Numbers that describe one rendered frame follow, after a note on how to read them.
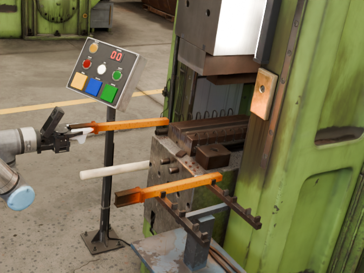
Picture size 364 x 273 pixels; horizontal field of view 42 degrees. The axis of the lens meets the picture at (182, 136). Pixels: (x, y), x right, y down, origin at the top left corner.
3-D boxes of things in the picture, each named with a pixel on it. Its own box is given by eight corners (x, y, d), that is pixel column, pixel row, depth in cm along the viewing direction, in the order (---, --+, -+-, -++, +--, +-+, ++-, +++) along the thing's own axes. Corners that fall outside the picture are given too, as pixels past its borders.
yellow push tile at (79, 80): (81, 89, 231) (87, 76, 231) (70, 85, 235) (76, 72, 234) (83, 90, 233) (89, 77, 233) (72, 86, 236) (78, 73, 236)
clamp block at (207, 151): (205, 170, 188) (207, 156, 185) (194, 160, 194) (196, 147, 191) (229, 166, 194) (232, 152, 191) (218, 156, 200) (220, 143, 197)
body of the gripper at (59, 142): (65, 142, 177) (32, 147, 171) (65, 121, 174) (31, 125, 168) (71, 151, 172) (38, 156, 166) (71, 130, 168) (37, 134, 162)
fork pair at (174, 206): (180, 218, 148) (181, 213, 147) (170, 208, 152) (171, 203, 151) (236, 202, 160) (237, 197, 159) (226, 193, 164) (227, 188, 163)
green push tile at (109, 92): (110, 102, 221) (117, 88, 221) (99, 97, 225) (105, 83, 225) (112, 103, 223) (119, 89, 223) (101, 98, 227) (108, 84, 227)
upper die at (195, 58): (202, 76, 181) (206, 52, 177) (176, 59, 197) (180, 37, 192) (284, 70, 202) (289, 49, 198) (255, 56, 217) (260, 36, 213)
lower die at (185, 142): (189, 156, 197) (192, 138, 193) (167, 135, 212) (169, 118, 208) (267, 143, 218) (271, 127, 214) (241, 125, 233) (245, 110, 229)
